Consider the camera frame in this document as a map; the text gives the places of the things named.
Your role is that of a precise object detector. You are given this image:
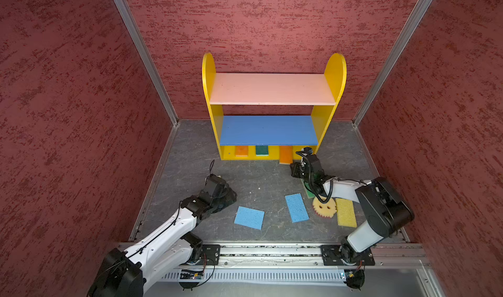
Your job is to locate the yellow sponge near right arm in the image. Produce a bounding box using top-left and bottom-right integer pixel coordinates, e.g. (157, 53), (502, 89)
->
(335, 198), (358, 228)

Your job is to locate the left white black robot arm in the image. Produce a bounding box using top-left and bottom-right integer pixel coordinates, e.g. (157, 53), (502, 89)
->
(86, 184), (237, 296)

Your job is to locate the bright green sponge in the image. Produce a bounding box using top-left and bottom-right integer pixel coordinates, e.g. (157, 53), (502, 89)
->
(301, 180), (316, 199)

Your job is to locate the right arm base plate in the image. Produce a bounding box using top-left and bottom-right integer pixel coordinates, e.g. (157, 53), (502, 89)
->
(320, 244), (375, 266)

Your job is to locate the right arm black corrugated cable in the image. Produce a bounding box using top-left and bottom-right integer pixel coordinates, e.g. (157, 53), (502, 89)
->
(295, 151), (370, 204)

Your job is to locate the light blue sponge right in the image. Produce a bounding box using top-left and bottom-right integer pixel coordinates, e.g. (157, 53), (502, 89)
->
(285, 193), (309, 223)

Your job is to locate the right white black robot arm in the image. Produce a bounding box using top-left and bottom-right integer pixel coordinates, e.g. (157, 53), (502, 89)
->
(290, 148), (415, 266)

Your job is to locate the orange sponge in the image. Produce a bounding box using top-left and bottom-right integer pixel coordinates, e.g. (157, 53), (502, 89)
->
(279, 146), (293, 165)

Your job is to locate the light blue sponge left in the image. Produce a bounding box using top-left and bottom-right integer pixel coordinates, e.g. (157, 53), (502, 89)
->
(234, 206), (265, 230)

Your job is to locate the light blue sponge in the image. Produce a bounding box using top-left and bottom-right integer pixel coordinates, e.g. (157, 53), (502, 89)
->
(285, 193), (309, 223)
(234, 206), (265, 230)

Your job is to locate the dark green sponge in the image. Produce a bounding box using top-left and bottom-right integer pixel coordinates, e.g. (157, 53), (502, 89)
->
(255, 146), (269, 156)

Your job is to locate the yellow shelf with coloured boards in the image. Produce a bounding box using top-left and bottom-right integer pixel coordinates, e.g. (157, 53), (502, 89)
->
(202, 53), (347, 161)

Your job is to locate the aluminium mounting rail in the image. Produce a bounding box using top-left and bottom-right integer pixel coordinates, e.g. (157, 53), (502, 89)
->
(210, 242), (431, 269)

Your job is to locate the tan orange-backed sponge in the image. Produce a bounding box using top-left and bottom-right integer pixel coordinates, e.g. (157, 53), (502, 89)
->
(234, 146), (249, 158)

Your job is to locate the round smiley face sponge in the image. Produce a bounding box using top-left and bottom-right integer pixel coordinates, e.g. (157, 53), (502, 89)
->
(313, 198), (337, 218)

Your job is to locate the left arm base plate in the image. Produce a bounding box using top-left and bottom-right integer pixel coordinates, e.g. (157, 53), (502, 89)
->
(187, 244), (221, 266)

